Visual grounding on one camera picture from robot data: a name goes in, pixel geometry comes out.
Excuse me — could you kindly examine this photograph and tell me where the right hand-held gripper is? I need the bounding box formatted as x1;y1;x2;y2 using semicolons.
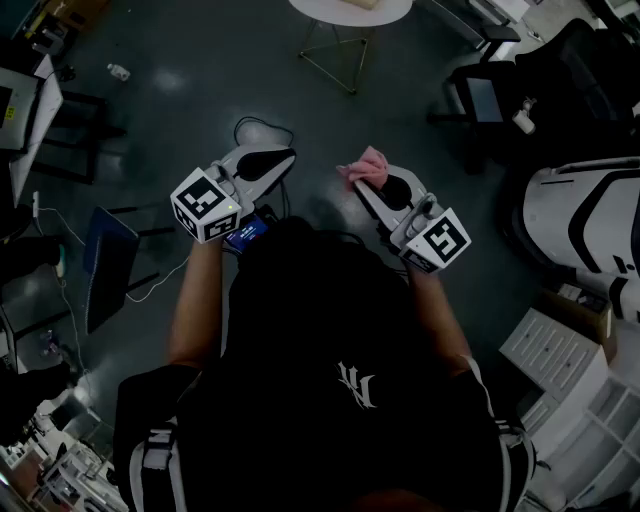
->
352;164;474;275

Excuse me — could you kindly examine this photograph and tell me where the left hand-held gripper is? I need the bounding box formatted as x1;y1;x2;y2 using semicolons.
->
169;143;298;245

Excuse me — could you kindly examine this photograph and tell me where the pink cloth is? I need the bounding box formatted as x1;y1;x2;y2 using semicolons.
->
336;145;390;194

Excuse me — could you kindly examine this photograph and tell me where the person's left forearm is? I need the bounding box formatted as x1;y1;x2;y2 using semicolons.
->
167;238;226;371

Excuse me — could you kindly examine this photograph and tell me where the person's right forearm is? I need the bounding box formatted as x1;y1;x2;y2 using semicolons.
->
404;264;474;376

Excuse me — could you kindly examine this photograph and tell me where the small blue screen device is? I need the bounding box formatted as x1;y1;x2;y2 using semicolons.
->
224;214;271;254

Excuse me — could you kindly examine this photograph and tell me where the person's black shirt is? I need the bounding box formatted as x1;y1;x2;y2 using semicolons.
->
112;214;539;512

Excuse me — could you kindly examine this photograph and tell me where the round white table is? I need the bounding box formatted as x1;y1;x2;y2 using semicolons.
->
288;0;414;96

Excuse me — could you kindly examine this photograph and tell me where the black mesh office chair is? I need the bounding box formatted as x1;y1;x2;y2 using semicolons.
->
427;17;640;176

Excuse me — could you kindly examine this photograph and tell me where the white drawer cabinet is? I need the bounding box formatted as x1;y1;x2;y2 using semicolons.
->
499;307;609;406

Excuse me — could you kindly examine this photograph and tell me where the long white desk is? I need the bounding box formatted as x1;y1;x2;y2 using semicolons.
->
424;0;532;64

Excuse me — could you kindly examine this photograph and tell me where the open brown box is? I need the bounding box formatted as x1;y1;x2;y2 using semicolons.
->
542;284;617;364

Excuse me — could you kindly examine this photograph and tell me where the brown cardboard box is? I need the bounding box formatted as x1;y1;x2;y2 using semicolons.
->
24;0;112;32

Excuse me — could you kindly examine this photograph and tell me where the white shelf unit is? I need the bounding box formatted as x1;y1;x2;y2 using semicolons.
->
519;374;640;512

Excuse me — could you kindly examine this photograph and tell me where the white equipment rack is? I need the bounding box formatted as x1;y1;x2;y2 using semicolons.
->
0;394;126;512

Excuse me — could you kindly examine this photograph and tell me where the small white camera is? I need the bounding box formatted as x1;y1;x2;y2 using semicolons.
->
510;96;539;136

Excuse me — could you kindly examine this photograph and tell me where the thin white cable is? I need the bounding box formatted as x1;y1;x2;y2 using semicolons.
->
124;256;192;304

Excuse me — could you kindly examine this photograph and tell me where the black frame white desk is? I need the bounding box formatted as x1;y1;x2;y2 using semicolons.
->
0;52;126;206

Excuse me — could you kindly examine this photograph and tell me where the grey shoulder strap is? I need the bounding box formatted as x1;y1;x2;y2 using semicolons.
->
128;424;187;512
492;419;537;512

